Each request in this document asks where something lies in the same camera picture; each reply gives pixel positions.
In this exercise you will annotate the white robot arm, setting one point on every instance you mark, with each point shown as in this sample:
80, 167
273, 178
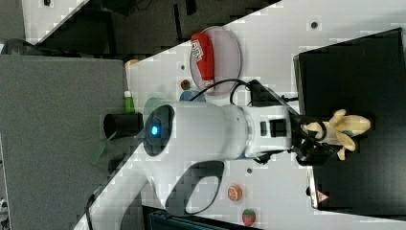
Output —
184, 146

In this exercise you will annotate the green bottle white cap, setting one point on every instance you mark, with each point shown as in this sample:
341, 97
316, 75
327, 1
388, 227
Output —
128, 103

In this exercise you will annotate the pink oval plate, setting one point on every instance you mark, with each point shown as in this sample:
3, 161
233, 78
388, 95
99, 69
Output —
227, 61

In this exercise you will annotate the blue bowl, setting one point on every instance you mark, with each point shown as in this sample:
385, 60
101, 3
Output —
188, 95

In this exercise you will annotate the black toaster oven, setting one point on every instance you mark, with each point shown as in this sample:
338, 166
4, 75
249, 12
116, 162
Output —
366, 77

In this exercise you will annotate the small strawberry near plate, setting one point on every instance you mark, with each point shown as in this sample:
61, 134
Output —
185, 85

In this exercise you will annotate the red ketchup bottle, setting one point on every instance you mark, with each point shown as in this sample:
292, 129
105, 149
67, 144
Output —
203, 56

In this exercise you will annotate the orange slice toy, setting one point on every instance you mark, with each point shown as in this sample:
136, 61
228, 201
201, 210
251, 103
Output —
234, 193

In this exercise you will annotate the dark teal crate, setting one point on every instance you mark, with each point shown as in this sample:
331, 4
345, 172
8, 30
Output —
160, 220

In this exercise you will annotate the grey partition panel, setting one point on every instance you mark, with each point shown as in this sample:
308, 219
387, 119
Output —
52, 110

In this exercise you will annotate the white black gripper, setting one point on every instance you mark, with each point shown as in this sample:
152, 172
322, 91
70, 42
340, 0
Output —
271, 127

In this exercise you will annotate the strawberry toy at edge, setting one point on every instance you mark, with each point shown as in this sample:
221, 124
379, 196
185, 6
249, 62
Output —
248, 217

